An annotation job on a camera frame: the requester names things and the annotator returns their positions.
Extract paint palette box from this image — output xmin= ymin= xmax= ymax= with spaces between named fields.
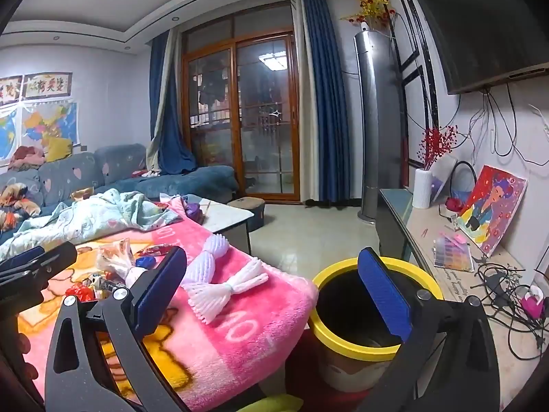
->
xmin=432 ymin=231 xmax=475 ymax=274

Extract basket with black handle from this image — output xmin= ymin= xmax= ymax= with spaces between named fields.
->
xmin=437 ymin=161 xmax=478 ymax=219

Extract framed calligraphy picture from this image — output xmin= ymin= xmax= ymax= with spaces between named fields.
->
xmin=22 ymin=72 xmax=72 ymax=100
xmin=0 ymin=75 xmax=23 ymax=107

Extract yellow pillow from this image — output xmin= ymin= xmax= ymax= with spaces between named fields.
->
xmin=45 ymin=136 xmax=74 ymax=163

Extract person's left hand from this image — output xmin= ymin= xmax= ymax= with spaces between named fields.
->
xmin=19 ymin=334 xmax=40 ymax=381

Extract purple cloth bundle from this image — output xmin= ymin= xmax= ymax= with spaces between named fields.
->
xmin=184 ymin=202 xmax=204 ymax=225

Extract white marble coffee table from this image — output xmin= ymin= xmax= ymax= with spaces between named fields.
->
xmin=199 ymin=199 xmax=256 ymax=255

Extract orange printed cushion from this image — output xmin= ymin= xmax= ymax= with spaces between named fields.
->
xmin=0 ymin=181 xmax=43 ymax=233

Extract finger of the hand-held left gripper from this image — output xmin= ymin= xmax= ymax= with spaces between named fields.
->
xmin=0 ymin=241 xmax=78 ymax=305
xmin=0 ymin=246 xmax=46 ymax=273

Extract red berry branches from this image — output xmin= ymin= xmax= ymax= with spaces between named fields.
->
xmin=415 ymin=124 xmax=459 ymax=172

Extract hanging wall cables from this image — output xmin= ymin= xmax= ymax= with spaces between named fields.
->
xmin=467 ymin=81 xmax=549 ymax=170

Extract pile of clothes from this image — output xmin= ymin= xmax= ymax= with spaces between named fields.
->
xmin=8 ymin=145 xmax=47 ymax=171

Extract world map poster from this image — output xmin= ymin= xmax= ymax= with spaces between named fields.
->
xmin=0 ymin=107 xmax=20 ymax=166

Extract light teal blanket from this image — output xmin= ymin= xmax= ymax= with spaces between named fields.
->
xmin=0 ymin=188 xmax=183 ymax=260

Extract beige curtain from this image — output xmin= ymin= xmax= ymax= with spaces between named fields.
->
xmin=145 ymin=28 xmax=183 ymax=172
xmin=294 ymin=0 xmax=322 ymax=202

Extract grey tower air conditioner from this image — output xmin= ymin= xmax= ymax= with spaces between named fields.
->
xmin=353 ymin=29 xmax=409 ymax=225

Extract black wall television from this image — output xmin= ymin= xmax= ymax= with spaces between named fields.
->
xmin=407 ymin=0 xmax=549 ymax=95

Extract colourful portrait painting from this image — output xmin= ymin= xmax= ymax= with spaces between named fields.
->
xmin=456 ymin=165 xmax=528 ymax=258

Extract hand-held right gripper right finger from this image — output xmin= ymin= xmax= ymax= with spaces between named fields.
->
xmin=357 ymin=247 xmax=500 ymax=412

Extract tangle of black cables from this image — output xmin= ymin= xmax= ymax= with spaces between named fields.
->
xmin=474 ymin=256 xmax=547 ymax=362

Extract country map poster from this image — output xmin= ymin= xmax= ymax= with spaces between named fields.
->
xmin=21 ymin=101 xmax=81 ymax=147

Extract blue patterned sofa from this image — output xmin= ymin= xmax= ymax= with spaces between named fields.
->
xmin=0 ymin=143 xmax=238 ymax=234

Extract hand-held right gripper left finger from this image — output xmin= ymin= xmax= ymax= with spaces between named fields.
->
xmin=45 ymin=245 xmax=189 ymax=412

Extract dark storage stool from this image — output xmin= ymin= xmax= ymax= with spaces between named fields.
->
xmin=226 ymin=196 xmax=265 ymax=232

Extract yellow-rimmed black bin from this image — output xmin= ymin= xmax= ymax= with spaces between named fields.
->
xmin=309 ymin=256 xmax=444 ymax=393

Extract blue curtain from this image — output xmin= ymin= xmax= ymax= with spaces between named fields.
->
xmin=301 ymin=0 xmax=365 ymax=207
xmin=148 ymin=30 xmax=199 ymax=176

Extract wooden sliding glass door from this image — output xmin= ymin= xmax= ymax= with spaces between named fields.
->
xmin=180 ymin=1 xmax=302 ymax=202

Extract white ribbed vase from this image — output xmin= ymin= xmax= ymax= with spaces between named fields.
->
xmin=412 ymin=168 xmax=432 ymax=209

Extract white foam fruit net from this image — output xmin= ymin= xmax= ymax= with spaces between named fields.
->
xmin=189 ymin=233 xmax=231 ymax=285
xmin=182 ymin=257 xmax=270 ymax=325

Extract pink printed blanket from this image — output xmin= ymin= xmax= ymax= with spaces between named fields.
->
xmin=17 ymin=212 xmax=319 ymax=404

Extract red foil wrapper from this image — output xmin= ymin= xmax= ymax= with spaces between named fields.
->
xmin=64 ymin=283 xmax=94 ymax=305

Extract clear orange snack packet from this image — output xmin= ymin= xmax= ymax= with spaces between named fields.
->
xmin=96 ymin=238 xmax=135 ymax=279

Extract pink round gadget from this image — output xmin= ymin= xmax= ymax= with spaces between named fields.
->
xmin=520 ymin=285 xmax=546 ymax=321

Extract glass-topped television cabinet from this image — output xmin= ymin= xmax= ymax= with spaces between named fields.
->
xmin=376 ymin=188 xmax=542 ymax=400

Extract yellow red artificial flowers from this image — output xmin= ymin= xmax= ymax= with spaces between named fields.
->
xmin=341 ymin=0 xmax=397 ymax=37

